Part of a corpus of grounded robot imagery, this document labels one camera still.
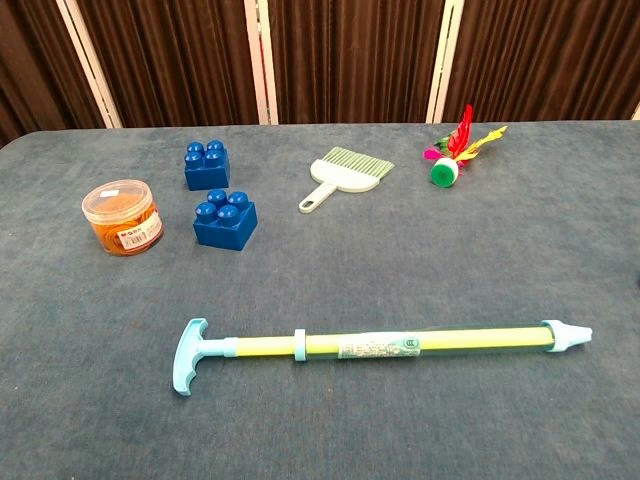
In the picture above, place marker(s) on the blue four-stud building block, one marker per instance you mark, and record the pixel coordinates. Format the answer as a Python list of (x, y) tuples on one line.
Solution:
[(225, 227), (207, 172)]

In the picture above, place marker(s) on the blue velvet tablecloth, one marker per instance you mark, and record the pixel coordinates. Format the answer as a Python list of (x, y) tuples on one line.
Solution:
[(320, 280)]

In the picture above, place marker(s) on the white screen frame post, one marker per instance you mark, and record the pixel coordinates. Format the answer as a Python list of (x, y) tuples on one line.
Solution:
[(262, 65), (444, 65), (92, 65), (636, 112)]

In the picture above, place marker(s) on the pale green hand brush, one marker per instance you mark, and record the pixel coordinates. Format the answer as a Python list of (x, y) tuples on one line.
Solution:
[(340, 175)]

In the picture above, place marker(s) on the clear jar of rubber bands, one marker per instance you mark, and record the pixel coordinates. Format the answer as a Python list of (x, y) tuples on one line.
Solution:
[(122, 220)]

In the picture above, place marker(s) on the brown pleated curtain panel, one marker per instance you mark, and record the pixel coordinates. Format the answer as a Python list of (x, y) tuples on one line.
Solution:
[(170, 60), (35, 65), (350, 60), (545, 60)]

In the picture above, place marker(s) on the colourful feather shuttlecock green base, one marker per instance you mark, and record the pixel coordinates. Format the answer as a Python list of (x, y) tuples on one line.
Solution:
[(444, 172)]

